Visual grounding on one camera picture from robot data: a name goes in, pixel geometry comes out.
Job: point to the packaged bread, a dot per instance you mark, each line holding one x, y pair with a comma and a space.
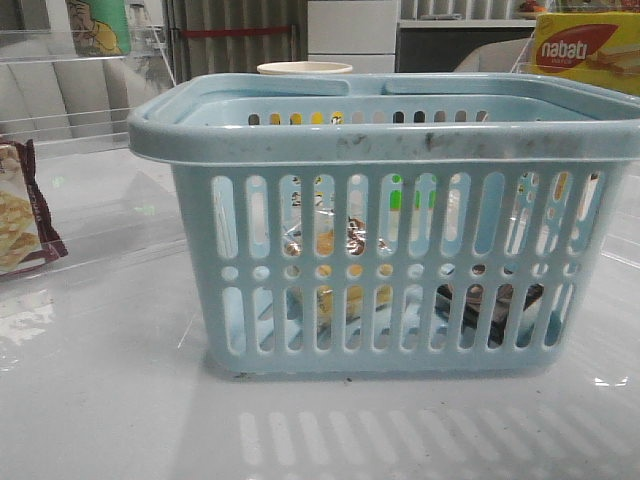
324, 246

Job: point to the black tissue pack front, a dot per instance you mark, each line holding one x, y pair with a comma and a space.
499, 312

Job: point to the light blue plastic basket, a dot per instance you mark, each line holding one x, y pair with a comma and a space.
527, 167

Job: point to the yellow green puzzle cube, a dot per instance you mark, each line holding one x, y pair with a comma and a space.
425, 194

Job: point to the yellow paper cup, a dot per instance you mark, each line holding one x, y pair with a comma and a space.
304, 68

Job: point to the white cabinet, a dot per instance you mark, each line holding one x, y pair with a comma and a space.
359, 33

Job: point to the clear acrylic display shelf left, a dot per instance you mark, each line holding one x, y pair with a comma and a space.
94, 200

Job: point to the maroon cracker package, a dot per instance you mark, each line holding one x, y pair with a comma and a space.
28, 237

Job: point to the green cartoon snack bag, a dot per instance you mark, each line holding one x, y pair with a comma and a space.
99, 28

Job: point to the yellow nabati wafer box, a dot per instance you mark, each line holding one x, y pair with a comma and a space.
551, 22

